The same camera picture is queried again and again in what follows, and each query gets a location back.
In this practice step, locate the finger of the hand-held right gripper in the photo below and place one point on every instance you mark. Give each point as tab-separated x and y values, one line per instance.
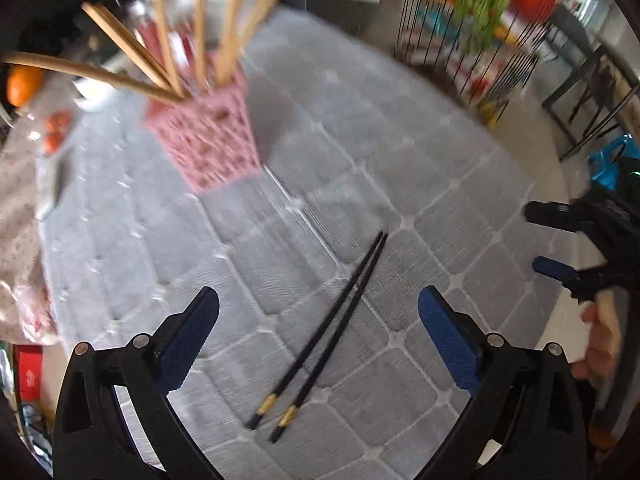
555	269
552	215

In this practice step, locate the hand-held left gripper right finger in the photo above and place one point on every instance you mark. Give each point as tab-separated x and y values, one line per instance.
445	332

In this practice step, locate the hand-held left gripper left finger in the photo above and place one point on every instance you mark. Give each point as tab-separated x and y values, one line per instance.
190	332

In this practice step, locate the black chopstick with gold band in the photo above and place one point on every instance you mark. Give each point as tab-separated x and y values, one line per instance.
325	320
340	325

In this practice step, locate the pink perforated utensil holder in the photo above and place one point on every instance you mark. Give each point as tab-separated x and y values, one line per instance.
205	140

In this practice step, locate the wooden chopstick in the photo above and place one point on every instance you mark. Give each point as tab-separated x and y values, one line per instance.
130	50
260	7
235	15
165	30
145	55
200	20

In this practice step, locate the person's right hand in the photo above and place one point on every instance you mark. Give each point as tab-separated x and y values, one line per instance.
597	345

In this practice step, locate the blue bag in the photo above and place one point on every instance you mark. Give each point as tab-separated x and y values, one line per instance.
605	167

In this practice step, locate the grey quilted table cloth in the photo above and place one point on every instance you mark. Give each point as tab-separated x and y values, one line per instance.
400	160

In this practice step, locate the red box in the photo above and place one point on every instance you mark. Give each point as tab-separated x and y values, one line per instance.
30	372

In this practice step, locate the floral table cloth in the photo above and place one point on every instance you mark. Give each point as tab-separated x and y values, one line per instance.
20	240

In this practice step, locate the orange fruit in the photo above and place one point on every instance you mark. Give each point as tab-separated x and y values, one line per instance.
24	85

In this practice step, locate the clear jar with red label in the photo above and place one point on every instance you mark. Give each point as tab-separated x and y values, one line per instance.
150	35

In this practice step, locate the black metal table frame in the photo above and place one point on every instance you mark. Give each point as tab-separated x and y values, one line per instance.
585	75

